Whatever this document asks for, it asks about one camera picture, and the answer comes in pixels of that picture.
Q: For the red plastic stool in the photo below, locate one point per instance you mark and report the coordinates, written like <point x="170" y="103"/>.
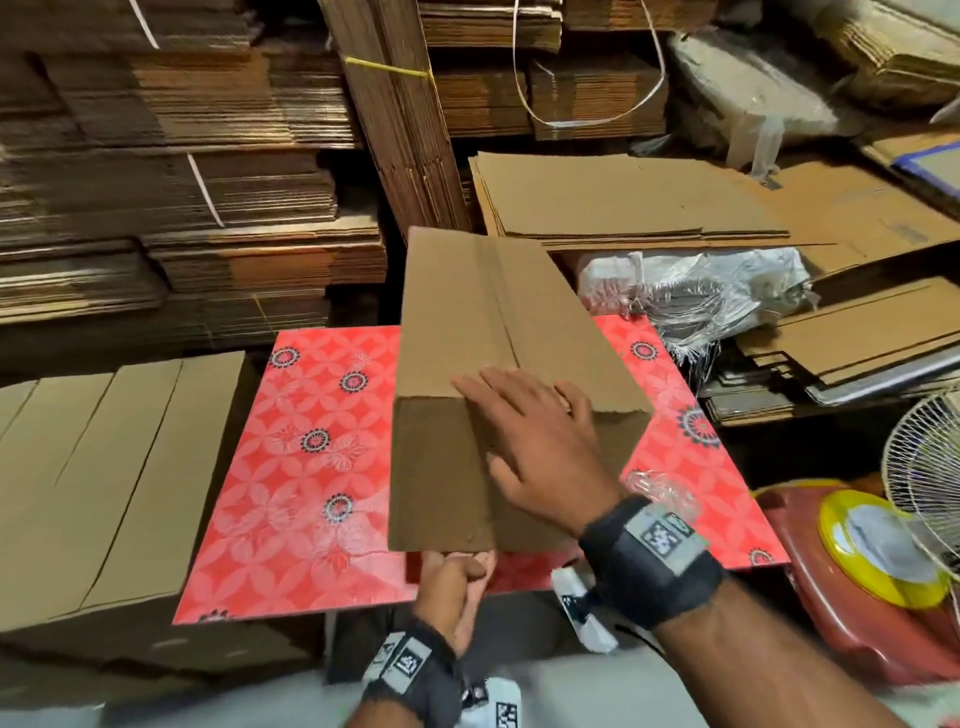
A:
<point x="840" y="623"/>

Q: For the person's left hand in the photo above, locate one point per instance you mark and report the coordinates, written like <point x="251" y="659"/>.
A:
<point x="450" y="588"/>

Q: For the yellow-tied cardboard bundle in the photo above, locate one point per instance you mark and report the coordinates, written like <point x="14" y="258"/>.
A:
<point x="398" y="120"/>

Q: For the person's right forearm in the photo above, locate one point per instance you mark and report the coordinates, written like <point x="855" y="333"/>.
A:
<point x="773" y="660"/>

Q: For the crumpled clear tape piece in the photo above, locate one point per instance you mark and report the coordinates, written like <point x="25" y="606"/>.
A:
<point x="660" y="492"/>

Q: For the yellow round disc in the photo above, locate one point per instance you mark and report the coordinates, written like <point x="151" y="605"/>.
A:
<point x="878" y="548"/>

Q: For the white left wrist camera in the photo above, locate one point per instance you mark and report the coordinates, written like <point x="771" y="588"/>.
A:
<point x="492" y="705"/>

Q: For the low pile of cardboard sheets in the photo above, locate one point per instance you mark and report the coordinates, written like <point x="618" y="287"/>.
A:
<point x="870" y="338"/>

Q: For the wall of cardboard stacks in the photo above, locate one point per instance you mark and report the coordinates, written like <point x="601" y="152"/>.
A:
<point x="165" y="165"/>

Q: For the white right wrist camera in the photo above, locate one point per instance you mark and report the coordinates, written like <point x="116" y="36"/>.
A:
<point x="582" y="608"/>

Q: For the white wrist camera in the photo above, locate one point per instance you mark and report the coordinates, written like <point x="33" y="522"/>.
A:
<point x="582" y="608"/>
<point x="492" y="705"/>

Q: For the white woven sack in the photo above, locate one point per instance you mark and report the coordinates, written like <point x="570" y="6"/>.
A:
<point x="690" y="293"/>

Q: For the red patterned table cloth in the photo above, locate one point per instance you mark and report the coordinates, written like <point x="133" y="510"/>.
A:
<point x="285" y="480"/>

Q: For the person's left forearm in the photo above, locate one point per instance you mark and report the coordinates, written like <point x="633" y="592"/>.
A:
<point x="383" y="714"/>

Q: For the blue-edged cardboard sheet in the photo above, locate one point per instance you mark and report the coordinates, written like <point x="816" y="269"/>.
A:
<point x="923" y="158"/>

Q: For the white plastic sack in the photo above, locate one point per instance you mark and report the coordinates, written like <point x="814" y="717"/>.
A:
<point x="750" y="90"/>

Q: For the person's right hand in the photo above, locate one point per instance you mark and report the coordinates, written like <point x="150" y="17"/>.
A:
<point x="548" y="450"/>

